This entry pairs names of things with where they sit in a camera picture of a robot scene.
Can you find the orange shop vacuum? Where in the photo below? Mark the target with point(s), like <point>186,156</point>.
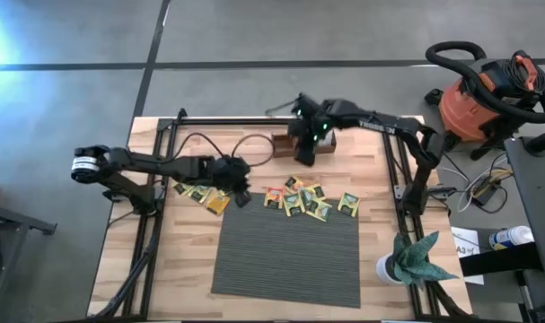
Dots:
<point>465,112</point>
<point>454,45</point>

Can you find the wooden tea organizer box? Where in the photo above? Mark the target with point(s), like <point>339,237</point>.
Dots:
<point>281,145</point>

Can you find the black power box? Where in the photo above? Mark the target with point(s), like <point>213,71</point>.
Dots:
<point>485,194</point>

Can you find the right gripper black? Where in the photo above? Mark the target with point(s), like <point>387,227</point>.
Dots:
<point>310,123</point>

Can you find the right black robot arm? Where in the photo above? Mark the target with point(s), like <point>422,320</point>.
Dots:
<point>389,128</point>

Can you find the grey desk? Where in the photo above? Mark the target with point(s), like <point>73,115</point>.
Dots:
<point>537,188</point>

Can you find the white printed paper sheet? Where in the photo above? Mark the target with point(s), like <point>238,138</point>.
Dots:
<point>467,238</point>

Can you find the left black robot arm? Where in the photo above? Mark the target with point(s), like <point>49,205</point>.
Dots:
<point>164,166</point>

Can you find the grey woven placemat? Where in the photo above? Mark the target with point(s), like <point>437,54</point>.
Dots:
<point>285,260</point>

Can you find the teal artificial plant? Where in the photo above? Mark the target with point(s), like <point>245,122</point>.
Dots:
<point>415,262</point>

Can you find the white plant pot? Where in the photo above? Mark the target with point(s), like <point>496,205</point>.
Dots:
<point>384,269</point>

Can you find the black desk foot bar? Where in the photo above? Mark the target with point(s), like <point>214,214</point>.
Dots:
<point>501,260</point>

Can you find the white blue spray can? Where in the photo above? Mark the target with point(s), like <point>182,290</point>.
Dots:
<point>512,237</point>

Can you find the black metal stand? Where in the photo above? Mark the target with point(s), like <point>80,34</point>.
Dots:
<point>25,223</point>

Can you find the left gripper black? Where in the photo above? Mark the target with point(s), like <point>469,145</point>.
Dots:
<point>229,172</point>

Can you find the mango magic tea bag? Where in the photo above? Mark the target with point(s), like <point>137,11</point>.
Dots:
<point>274,197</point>
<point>294,184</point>
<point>218,203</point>

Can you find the white orange Tazo tea bag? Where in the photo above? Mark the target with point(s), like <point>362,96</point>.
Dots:
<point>328,140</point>

